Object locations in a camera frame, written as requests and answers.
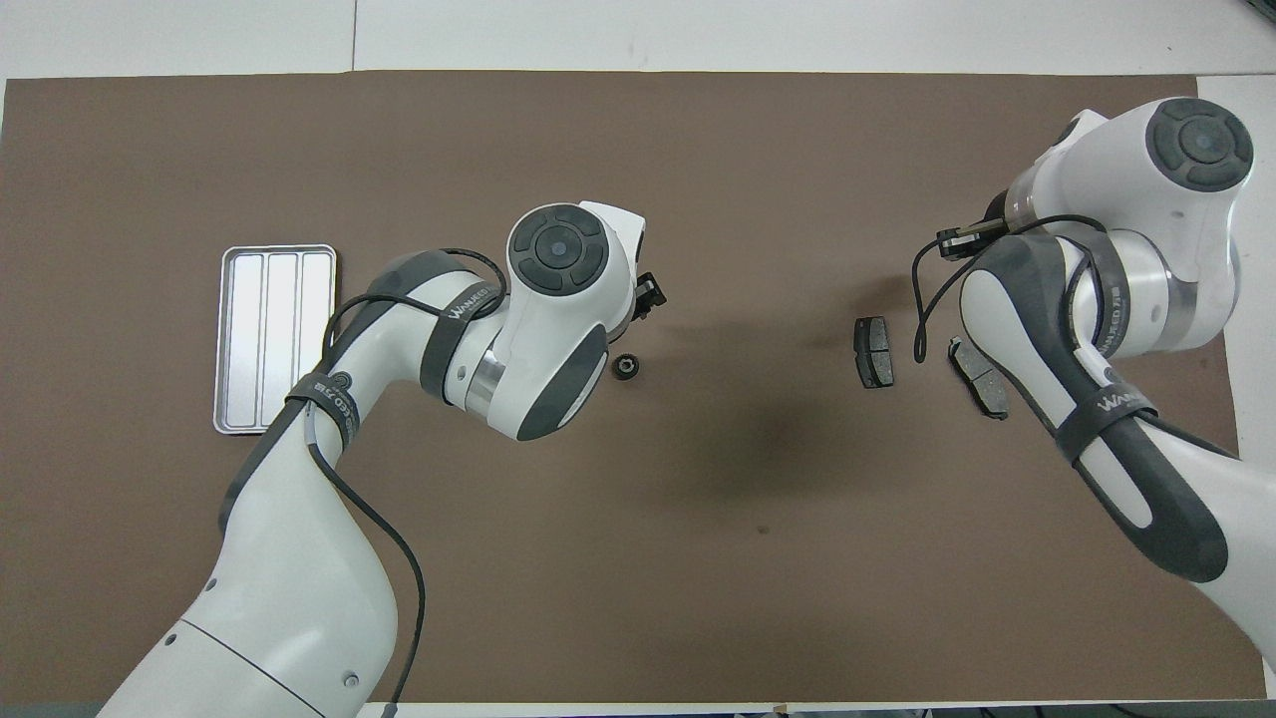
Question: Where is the long grey brake pad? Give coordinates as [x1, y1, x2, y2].
[947, 336, 1010, 422]

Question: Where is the short grey brake pad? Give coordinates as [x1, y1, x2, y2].
[852, 316, 895, 390]

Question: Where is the silver metal tray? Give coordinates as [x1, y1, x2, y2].
[212, 244, 338, 437]

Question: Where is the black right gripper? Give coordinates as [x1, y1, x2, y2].
[937, 191, 1010, 262]

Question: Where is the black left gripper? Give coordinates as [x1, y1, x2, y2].
[628, 269, 667, 324]

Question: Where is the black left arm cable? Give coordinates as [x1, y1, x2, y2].
[304, 246, 511, 714]

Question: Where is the brown table mat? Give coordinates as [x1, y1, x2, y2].
[0, 70, 1267, 704]

